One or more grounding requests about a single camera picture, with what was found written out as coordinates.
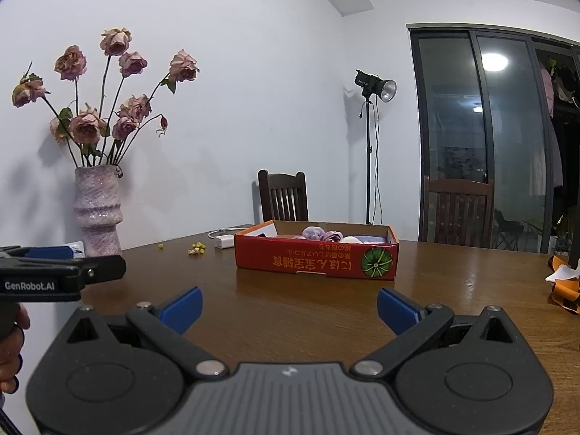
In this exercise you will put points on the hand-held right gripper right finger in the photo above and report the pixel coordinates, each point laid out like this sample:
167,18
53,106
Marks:
398,310

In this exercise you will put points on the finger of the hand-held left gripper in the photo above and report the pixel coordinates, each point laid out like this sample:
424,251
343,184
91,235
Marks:
50,252
104,267

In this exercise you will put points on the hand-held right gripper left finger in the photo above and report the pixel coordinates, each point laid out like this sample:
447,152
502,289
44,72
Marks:
183,308

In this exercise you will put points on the blue plush toy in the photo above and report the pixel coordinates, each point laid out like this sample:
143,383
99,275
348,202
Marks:
371,239

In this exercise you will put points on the purple satin bonnet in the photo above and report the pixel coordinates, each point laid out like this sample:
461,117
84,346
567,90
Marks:
333,236

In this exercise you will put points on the red cardboard box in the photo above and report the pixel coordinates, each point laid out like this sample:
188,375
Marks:
281,258

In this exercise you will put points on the purple fluffy scrunchie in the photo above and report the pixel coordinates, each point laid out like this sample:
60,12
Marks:
312,233

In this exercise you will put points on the person's left hand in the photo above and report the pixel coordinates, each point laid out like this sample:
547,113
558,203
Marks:
10,362

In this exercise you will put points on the white cream tube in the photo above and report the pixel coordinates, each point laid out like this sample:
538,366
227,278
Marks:
78,250

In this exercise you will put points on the pink speckled ceramic vase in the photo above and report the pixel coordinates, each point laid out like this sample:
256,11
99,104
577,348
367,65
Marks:
97,208

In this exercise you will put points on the scattered yellow dried petals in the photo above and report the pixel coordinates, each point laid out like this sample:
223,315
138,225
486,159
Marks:
197,249

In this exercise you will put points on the bunch of dried pink roses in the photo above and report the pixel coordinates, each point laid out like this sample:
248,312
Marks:
86,127

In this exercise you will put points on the black folding chair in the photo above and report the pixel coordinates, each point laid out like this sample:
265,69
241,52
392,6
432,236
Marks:
505,229

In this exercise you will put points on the dark wooden chair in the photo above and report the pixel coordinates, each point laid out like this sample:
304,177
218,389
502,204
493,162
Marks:
457,188
283,190

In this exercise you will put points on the orange white crumpled paper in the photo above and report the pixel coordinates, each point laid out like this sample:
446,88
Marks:
566,287

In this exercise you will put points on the green potted plant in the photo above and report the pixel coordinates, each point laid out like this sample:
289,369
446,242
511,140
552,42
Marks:
562,235

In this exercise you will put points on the sliding glass door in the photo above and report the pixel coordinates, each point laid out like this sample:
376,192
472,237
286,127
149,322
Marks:
453,122

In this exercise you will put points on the hanging clothes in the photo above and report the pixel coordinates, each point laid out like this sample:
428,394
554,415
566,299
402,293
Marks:
557,158

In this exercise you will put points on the studio light on stand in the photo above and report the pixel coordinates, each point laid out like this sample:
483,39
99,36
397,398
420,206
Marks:
369,84

